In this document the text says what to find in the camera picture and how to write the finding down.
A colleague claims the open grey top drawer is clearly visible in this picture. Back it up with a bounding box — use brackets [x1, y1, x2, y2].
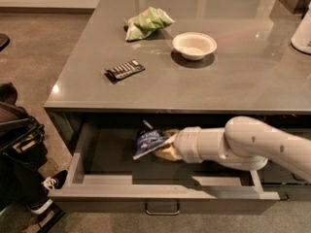
[50, 119, 280, 214]

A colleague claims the metal drawer handle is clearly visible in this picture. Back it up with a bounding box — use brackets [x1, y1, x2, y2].
[145, 202, 180, 216]

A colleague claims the green chip bag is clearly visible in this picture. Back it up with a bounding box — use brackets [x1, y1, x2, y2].
[125, 7, 175, 42]

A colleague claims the grey kitchen counter cabinet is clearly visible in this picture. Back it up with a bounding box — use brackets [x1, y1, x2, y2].
[45, 0, 311, 150]

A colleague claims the black bag on floor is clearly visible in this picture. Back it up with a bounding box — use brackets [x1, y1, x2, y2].
[0, 83, 48, 211]

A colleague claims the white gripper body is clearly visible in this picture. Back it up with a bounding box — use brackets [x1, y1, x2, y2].
[174, 127, 202, 163]

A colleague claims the blue chip bag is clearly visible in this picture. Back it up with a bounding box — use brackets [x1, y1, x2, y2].
[133, 120, 175, 160]

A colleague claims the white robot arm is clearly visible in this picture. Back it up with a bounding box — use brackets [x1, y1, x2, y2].
[155, 116, 311, 183]

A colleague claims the black candy bar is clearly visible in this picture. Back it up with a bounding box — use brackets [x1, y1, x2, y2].
[106, 59, 145, 81]

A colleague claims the white bowl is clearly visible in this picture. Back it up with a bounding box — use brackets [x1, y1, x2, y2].
[172, 32, 217, 61]

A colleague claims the black and white sneaker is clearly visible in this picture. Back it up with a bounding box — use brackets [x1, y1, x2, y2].
[28, 170, 68, 215]

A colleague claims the dark object at left edge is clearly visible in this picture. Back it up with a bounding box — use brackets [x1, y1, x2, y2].
[0, 33, 10, 51]

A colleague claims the white container on counter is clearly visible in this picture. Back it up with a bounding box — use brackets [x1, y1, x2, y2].
[291, 3, 311, 54]

